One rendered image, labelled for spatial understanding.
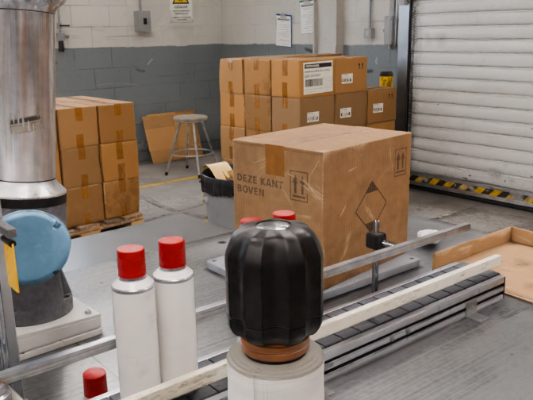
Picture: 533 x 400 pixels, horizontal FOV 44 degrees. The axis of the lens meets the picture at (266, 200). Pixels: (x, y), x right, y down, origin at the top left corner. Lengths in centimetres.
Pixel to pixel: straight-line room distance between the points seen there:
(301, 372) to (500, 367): 58
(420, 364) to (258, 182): 49
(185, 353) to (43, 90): 41
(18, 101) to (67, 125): 326
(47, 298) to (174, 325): 37
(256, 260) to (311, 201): 72
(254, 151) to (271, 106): 330
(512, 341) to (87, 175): 347
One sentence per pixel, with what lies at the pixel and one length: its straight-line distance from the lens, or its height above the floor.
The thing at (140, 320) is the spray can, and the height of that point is 100.
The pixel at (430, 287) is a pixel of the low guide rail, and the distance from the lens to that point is 115.
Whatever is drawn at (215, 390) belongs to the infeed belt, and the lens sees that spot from 89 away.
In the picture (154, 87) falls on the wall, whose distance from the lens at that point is 716.
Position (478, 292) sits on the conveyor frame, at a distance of 125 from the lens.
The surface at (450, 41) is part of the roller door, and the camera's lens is 544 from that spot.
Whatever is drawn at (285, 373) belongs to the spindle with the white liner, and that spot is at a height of 106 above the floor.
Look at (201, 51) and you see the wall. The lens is 749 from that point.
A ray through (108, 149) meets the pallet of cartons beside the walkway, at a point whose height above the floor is 61.
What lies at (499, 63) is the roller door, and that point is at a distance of 522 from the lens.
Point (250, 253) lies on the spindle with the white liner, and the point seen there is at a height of 117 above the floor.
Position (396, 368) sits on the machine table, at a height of 83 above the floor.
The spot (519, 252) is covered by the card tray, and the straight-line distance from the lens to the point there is 160.
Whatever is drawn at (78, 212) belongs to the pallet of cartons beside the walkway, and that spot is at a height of 24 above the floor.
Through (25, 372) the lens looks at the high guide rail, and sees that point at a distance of 83.
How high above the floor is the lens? 133
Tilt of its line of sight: 14 degrees down
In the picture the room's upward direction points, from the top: 1 degrees counter-clockwise
